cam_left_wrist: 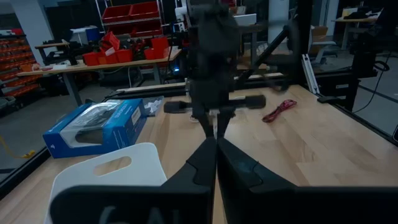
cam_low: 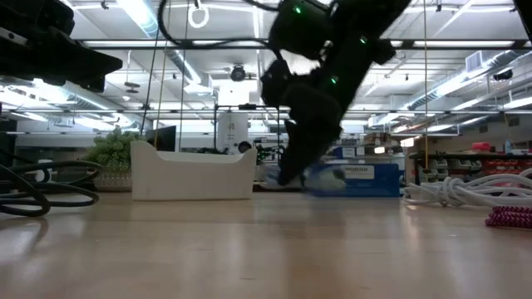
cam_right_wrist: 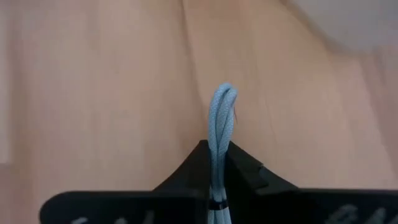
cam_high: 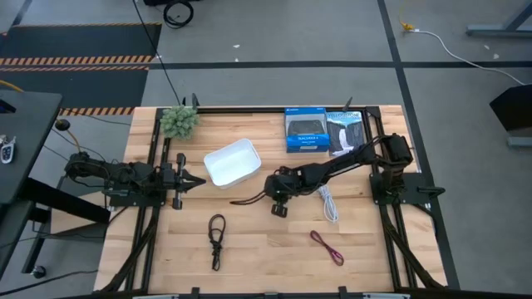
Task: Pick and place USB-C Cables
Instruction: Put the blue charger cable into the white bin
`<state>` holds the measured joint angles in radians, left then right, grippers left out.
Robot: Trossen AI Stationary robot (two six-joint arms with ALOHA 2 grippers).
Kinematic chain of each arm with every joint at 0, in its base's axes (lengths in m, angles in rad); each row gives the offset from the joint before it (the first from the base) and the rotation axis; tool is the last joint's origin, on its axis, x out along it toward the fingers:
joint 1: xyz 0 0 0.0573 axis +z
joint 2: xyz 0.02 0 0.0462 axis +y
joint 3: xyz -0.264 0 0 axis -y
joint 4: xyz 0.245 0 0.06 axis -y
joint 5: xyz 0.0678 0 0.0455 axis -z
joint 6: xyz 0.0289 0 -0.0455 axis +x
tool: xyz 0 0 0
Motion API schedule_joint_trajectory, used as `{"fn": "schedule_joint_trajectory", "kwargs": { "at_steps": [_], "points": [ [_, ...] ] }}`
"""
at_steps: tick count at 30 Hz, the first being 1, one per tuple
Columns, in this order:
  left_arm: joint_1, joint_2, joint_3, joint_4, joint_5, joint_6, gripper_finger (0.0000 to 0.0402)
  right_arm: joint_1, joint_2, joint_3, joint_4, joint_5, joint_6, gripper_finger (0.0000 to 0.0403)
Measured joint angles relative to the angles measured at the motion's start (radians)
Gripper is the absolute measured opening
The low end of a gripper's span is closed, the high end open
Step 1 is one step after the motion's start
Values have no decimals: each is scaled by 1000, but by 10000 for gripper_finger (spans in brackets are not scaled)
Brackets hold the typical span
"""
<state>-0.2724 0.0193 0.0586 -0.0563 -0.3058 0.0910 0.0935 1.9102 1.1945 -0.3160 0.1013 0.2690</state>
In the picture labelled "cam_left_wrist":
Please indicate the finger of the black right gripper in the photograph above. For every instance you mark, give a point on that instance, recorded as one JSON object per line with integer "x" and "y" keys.
{"x": 206, "y": 124}
{"x": 224, "y": 123}

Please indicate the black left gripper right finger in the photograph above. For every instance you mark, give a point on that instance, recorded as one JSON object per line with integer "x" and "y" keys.
{"x": 280, "y": 205}

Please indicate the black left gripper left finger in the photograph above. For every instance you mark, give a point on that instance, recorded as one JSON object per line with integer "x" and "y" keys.
{"x": 174, "y": 202}

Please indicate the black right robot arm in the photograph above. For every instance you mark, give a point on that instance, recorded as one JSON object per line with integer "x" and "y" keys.
{"x": 214, "y": 37}

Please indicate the white plastic bin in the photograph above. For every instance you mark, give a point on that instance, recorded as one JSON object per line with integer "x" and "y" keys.
{"x": 143, "y": 168}

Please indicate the clear plastic package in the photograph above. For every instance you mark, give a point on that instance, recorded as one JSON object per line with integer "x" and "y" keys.
{"x": 155, "y": 105}

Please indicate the red plastic bin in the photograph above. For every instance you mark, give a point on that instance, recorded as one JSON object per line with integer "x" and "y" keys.
{"x": 91, "y": 59}
{"x": 160, "y": 46}
{"x": 124, "y": 56}
{"x": 111, "y": 40}

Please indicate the blue game controller box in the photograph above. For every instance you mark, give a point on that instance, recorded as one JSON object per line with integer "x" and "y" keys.
{"x": 124, "y": 127}

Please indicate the silver aluminium extrusion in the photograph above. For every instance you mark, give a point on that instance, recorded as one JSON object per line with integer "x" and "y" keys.
{"x": 311, "y": 74}

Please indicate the wooden workbench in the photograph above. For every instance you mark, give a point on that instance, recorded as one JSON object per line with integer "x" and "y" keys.
{"x": 102, "y": 67}

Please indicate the metal rack with red bins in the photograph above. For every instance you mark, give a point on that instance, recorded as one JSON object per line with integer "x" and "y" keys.
{"x": 130, "y": 14}

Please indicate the brown cardboard box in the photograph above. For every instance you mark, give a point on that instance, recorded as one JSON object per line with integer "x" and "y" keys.
{"x": 319, "y": 37}

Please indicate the wooden-topped background desk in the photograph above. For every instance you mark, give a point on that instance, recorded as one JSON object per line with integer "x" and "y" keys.
{"x": 354, "y": 20}

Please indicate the shelf with orange bins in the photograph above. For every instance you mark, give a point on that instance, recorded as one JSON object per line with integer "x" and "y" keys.
{"x": 15, "y": 62}

